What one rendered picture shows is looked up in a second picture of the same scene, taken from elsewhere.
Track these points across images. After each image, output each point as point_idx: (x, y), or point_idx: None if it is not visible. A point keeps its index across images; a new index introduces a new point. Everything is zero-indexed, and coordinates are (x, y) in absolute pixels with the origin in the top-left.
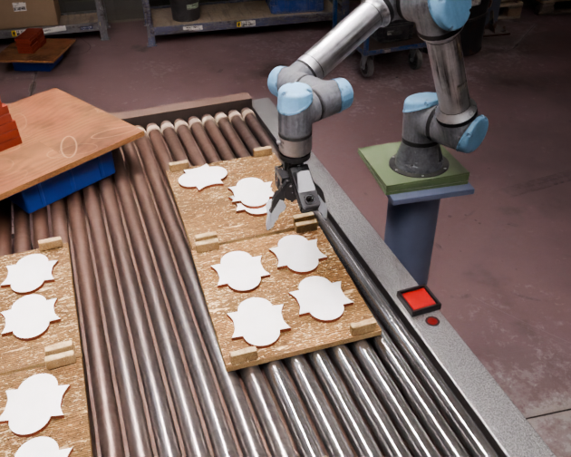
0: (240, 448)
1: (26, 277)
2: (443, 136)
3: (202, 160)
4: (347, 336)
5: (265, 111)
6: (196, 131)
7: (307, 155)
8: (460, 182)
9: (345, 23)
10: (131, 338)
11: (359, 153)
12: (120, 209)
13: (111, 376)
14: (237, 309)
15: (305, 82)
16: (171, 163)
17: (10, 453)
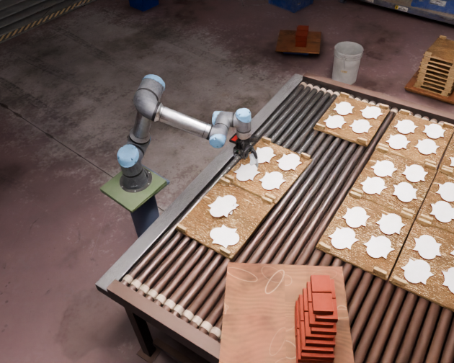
0: (324, 153)
1: (346, 235)
2: (147, 146)
3: (204, 256)
4: (272, 142)
5: (119, 271)
6: (172, 287)
7: None
8: None
9: (181, 114)
10: (323, 200)
11: (134, 210)
12: None
13: (343, 186)
14: (290, 168)
15: (225, 121)
16: (228, 251)
17: (387, 178)
